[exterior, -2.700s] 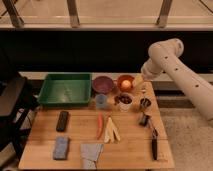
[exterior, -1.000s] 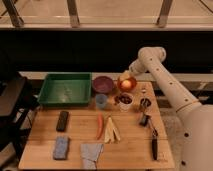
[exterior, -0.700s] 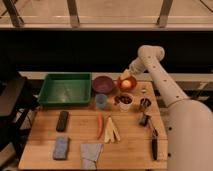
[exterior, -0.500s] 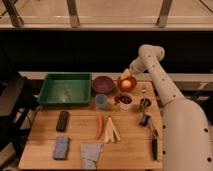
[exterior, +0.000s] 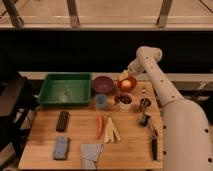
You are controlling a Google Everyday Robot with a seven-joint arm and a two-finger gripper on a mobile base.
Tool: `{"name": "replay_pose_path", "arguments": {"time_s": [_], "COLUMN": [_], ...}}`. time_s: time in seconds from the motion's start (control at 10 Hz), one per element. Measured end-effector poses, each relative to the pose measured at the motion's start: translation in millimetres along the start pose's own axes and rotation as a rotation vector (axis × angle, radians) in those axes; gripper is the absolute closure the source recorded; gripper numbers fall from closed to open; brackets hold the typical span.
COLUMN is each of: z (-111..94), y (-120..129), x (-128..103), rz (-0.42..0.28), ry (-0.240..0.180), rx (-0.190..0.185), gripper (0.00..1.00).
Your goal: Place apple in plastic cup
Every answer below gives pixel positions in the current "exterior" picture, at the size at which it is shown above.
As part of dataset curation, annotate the yellow apple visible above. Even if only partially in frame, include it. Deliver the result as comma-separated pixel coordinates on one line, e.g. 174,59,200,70
121,80,131,90

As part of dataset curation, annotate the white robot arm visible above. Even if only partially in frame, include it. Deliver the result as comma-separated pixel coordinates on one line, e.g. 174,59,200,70
127,46,213,171

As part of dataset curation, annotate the white cup with dark contents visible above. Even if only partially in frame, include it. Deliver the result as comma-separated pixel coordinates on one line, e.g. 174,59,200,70
114,93,133,112

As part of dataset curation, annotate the small dark metal cup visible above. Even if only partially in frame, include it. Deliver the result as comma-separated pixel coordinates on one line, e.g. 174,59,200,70
140,98,151,111

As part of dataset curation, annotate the blue plastic cup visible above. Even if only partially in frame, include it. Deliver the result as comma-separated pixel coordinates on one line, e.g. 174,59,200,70
95,94,107,109

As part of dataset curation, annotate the orange bowl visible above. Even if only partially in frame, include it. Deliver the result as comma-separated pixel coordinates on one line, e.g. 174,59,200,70
117,76,137,92

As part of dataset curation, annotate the purple bowl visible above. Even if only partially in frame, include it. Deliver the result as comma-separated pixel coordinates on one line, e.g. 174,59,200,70
92,76,114,94

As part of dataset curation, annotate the black binder clip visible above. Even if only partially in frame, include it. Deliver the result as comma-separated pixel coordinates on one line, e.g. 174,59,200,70
139,114,150,127

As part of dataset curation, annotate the orange carrot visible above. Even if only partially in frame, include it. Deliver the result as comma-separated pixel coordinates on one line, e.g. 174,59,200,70
97,115,104,139

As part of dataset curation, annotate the pale wooden utensil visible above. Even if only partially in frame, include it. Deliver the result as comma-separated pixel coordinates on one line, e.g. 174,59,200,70
104,117,121,143

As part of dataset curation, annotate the green plastic tray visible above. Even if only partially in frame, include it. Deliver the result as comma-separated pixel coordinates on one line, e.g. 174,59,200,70
38,73,92,107

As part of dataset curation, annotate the black remote control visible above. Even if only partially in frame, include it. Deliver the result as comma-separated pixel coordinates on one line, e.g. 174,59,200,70
56,111,69,132

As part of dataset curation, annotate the grey folded cloth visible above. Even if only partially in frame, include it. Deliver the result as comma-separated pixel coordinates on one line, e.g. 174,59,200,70
80,143,104,170

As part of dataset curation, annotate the blue sponge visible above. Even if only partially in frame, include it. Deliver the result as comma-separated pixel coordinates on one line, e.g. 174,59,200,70
53,136,69,160

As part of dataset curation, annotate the dark chair at left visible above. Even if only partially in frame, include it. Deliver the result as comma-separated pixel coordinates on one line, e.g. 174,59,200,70
0,73,38,161

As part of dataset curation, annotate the black handled peeler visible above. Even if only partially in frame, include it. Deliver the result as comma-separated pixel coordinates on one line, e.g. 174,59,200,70
147,116,159,161

